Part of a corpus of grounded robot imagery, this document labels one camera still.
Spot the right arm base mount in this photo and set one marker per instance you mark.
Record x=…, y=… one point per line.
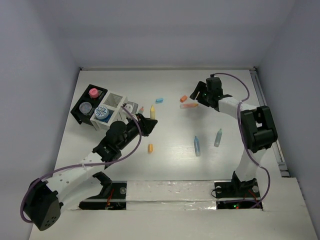
x=237, y=194

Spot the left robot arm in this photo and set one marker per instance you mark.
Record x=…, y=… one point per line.
x=50, y=195

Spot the green highlighter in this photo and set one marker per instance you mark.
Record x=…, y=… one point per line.
x=218, y=138

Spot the white slotted organizer box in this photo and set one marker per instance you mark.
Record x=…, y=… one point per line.
x=114, y=102

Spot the blue highlighter cap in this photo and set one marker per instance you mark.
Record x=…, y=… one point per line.
x=159, y=100

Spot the orange highlighter cap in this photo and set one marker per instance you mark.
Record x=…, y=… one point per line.
x=183, y=99

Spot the amber highlighter cap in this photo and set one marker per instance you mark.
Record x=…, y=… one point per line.
x=150, y=148

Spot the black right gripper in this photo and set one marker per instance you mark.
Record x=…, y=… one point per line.
x=201, y=86

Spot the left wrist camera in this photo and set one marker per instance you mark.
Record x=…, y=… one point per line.
x=131, y=107

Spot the clear jar of clips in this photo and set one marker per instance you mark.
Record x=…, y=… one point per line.
x=85, y=108

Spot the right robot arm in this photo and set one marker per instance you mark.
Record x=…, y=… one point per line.
x=256, y=126

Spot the blue highlighter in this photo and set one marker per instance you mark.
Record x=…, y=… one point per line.
x=197, y=146

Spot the orange tip clear highlighter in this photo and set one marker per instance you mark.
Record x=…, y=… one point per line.
x=141, y=110

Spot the blue slime jar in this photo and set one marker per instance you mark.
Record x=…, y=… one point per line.
x=102, y=113

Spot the yellow highlighter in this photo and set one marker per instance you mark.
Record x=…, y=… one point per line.
x=152, y=112

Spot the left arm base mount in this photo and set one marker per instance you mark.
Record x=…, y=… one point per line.
x=112, y=195

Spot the black organizer box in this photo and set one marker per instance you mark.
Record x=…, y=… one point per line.
x=90, y=99

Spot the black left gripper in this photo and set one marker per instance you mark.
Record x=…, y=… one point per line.
x=147, y=124

